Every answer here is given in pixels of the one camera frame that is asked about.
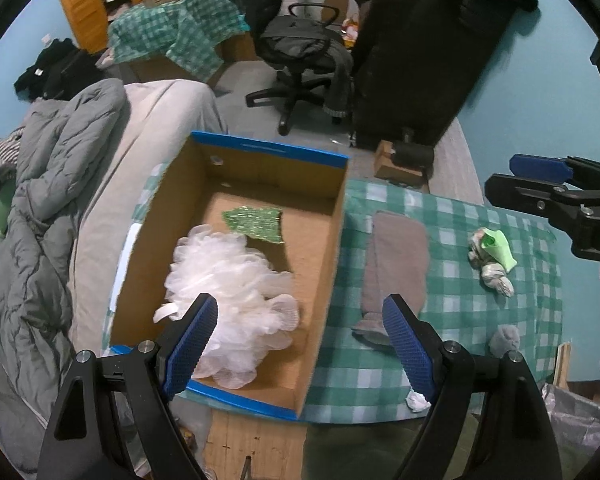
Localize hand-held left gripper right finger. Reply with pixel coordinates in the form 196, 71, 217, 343
381, 294, 563, 480

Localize grey quilted duvet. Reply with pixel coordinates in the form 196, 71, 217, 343
0, 79, 131, 408

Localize black office chair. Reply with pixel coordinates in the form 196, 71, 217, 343
234, 0, 355, 137

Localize blue-rimmed cardboard box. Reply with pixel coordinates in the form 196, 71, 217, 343
102, 131, 351, 421

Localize grey-brown towel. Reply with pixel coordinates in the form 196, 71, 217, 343
351, 210, 431, 347

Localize green checked tablecloth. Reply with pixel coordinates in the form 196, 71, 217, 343
132, 160, 565, 427

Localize black cabinet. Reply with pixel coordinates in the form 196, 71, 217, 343
351, 0, 539, 152

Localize knotted plastic bag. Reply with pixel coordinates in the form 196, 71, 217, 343
468, 228, 516, 299

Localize grey garment on chair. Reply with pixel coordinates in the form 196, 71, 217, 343
259, 14, 355, 125

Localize green checked cloth cover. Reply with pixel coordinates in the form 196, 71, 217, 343
107, 0, 252, 82

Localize white mesh bath loofah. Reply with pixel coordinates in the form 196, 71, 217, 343
153, 224, 300, 390

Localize green glittery cloth piece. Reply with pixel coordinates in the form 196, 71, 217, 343
222, 206, 285, 245

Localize small grey sock ball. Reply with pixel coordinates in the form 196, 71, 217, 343
489, 324, 522, 356

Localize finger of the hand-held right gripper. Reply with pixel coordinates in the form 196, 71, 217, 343
510, 154, 600, 191
485, 174, 586, 226

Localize light green cloth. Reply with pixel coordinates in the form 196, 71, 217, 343
480, 228, 519, 271

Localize grey mattress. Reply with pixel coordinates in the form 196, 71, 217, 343
69, 79, 227, 351

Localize striped cloth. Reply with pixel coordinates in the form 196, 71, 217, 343
0, 127, 27, 173

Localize wooden sticks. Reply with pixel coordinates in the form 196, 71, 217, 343
554, 341, 574, 392

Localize wooden wardrobe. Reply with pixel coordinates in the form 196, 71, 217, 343
54, 0, 183, 55

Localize black clothes pile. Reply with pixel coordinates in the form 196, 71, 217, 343
14, 38, 103, 100

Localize silver plastic bag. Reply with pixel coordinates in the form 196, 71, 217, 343
541, 384, 600, 463

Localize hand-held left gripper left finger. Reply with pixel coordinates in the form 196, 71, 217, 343
37, 294, 219, 480

